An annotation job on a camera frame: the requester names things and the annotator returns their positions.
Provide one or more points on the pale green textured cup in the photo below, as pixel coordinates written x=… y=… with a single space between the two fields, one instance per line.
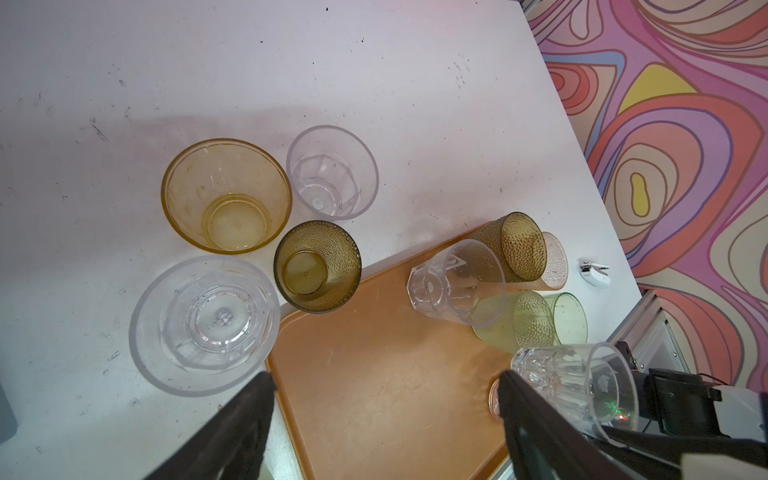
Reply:
x=526 y=321

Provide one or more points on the pink textured cup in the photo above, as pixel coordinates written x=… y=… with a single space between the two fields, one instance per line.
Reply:
x=555 y=275

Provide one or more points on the clear glass back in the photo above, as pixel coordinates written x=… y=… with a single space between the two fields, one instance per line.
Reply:
x=333 y=172

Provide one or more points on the pink clear cup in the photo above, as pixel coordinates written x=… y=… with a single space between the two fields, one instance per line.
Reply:
x=493 y=400

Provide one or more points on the clear wide glass left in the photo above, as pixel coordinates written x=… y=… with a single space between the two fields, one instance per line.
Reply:
x=204 y=325

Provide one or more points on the yellow amber glass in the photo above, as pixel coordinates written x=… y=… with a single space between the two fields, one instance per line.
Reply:
x=226 y=196

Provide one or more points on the olive textured cup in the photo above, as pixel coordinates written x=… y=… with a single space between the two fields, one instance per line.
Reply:
x=317 y=266

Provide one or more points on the green ribbed glass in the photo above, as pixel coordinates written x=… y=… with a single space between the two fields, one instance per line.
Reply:
x=570 y=324

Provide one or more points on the clear faceted glass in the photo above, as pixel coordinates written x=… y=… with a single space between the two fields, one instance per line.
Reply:
x=590 y=385
x=463 y=283

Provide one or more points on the orange plastic tray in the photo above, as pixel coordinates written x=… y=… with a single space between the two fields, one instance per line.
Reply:
x=377 y=390

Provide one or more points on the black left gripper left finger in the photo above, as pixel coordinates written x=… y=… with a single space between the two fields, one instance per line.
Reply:
x=232 y=444

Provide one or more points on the white clip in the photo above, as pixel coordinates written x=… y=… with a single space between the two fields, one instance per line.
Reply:
x=595 y=274

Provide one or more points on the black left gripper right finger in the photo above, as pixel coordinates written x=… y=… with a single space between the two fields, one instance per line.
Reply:
x=542 y=444

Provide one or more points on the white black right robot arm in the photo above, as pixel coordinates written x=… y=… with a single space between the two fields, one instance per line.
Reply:
x=694 y=414

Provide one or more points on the brown textured cup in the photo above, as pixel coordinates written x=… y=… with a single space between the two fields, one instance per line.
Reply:
x=518 y=243

